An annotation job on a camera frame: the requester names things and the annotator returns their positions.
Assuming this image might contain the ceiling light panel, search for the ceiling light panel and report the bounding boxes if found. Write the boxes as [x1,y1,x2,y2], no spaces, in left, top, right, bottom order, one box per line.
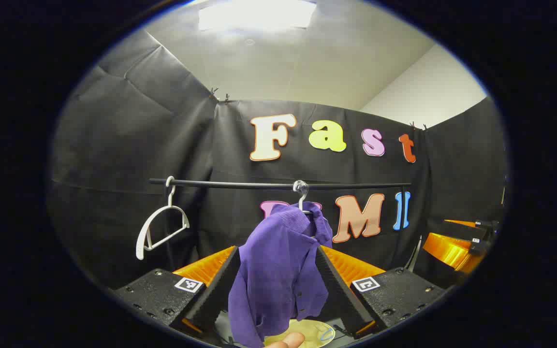
[197,0,318,32]

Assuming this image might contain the purple shirt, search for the purple shirt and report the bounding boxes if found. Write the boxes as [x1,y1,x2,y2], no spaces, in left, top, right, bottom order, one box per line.
[228,202,333,348]

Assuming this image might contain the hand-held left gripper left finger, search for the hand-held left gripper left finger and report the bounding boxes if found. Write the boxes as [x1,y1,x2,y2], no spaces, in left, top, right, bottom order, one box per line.
[114,246,241,339]

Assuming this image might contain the cream laundry hamper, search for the cream laundry hamper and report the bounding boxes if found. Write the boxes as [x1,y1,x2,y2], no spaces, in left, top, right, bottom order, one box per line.
[288,319,336,348]

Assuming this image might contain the white clothes hanger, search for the white clothes hanger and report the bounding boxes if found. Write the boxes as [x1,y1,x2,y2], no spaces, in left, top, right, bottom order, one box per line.
[297,181,315,216]
[136,176,191,261]

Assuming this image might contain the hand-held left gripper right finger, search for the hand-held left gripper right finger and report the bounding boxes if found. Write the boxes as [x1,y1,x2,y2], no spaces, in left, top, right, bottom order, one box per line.
[314,245,448,339]

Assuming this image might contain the black backdrop cloth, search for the black backdrop cloth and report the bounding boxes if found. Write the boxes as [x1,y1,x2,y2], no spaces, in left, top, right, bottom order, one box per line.
[49,30,507,295]

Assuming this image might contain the black clothes rail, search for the black clothes rail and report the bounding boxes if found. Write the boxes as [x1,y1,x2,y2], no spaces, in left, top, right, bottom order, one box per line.
[149,177,412,271]

